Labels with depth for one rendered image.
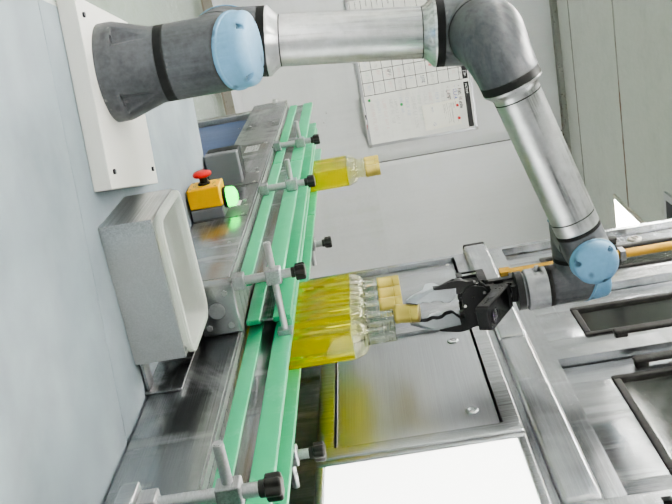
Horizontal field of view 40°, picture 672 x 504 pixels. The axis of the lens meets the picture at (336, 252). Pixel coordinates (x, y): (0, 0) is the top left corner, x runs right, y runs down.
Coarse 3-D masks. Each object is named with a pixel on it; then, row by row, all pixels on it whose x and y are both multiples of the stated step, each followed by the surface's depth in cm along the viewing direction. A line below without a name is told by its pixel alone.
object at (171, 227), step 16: (176, 192) 144; (160, 208) 135; (176, 208) 147; (160, 224) 131; (176, 224) 147; (160, 240) 131; (176, 240) 148; (176, 256) 149; (192, 256) 149; (176, 272) 150; (192, 272) 150; (176, 288) 134; (192, 288) 151; (176, 304) 135; (192, 304) 152; (192, 320) 148; (192, 336) 142
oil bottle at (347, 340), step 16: (352, 320) 162; (304, 336) 159; (320, 336) 158; (336, 336) 158; (352, 336) 158; (368, 336) 160; (304, 352) 159; (320, 352) 159; (336, 352) 159; (352, 352) 159
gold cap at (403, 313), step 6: (396, 306) 166; (402, 306) 165; (408, 306) 165; (414, 306) 165; (396, 312) 165; (402, 312) 165; (408, 312) 164; (414, 312) 164; (420, 312) 167; (396, 318) 165; (402, 318) 165; (408, 318) 165; (414, 318) 164; (420, 318) 166
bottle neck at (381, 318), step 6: (372, 312) 166; (378, 312) 165; (384, 312) 165; (390, 312) 165; (372, 318) 165; (378, 318) 165; (384, 318) 165; (390, 318) 165; (372, 324) 165; (378, 324) 165; (384, 324) 165; (390, 324) 165
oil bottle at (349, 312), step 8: (304, 312) 168; (312, 312) 167; (320, 312) 167; (328, 312) 166; (336, 312) 165; (344, 312) 165; (352, 312) 164; (360, 312) 164; (296, 320) 165; (304, 320) 165; (312, 320) 164; (320, 320) 164; (328, 320) 164; (336, 320) 163; (344, 320) 163; (360, 320) 164; (296, 328) 164
